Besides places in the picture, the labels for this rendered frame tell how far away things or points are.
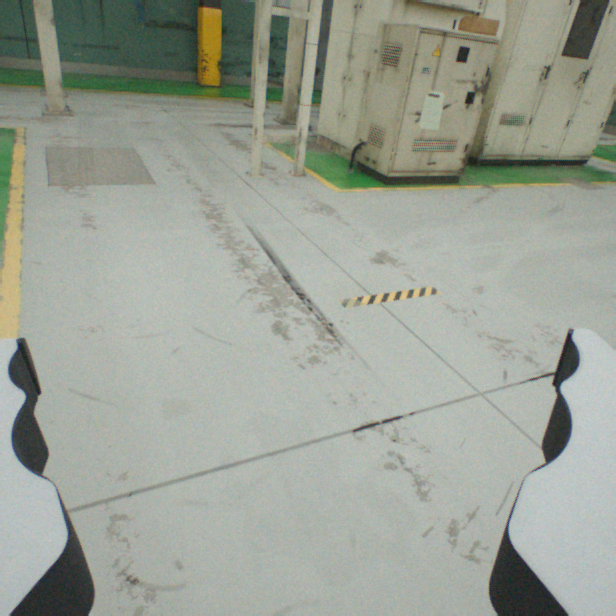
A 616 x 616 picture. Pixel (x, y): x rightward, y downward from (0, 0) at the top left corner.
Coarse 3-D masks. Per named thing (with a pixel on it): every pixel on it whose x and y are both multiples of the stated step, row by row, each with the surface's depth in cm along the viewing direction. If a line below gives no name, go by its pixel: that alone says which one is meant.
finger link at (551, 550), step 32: (576, 352) 10; (608, 352) 10; (576, 384) 9; (608, 384) 9; (576, 416) 8; (608, 416) 8; (544, 448) 10; (576, 448) 8; (608, 448) 8; (544, 480) 7; (576, 480) 7; (608, 480) 7; (512, 512) 7; (544, 512) 7; (576, 512) 7; (608, 512) 7; (512, 544) 6; (544, 544) 6; (576, 544) 6; (608, 544) 6; (512, 576) 6; (544, 576) 6; (576, 576) 6; (608, 576) 6; (512, 608) 7; (544, 608) 6; (576, 608) 6; (608, 608) 6
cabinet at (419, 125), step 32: (384, 32) 398; (416, 32) 365; (448, 32) 379; (384, 64) 403; (416, 64) 378; (448, 64) 390; (480, 64) 404; (384, 96) 409; (416, 96) 392; (448, 96) 406; (480, 96) 420; (384, 128) 415; (416, 128) 408; (448, 128) 423; (384, 160) 421; (416, 160) 425; (448, 160) 441
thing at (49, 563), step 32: (0, 352) 10; (0, 384) 10; (32, 384) 11; (0, 416) 9; (32, 416) 9; (0, 448) 8; (32, 448) 9; (0, 480) 7; (32, 480) 7; (0, 512) 7; (32, 512) 7; (64, 512) 7; (0, 544) 7; (32, 544) 7; (64, 544) 7; (0, 576) 6; (32, 576) 6; (64, 576) 7; (0, 608) 6; (32, 608) 6; (64, 608) 7
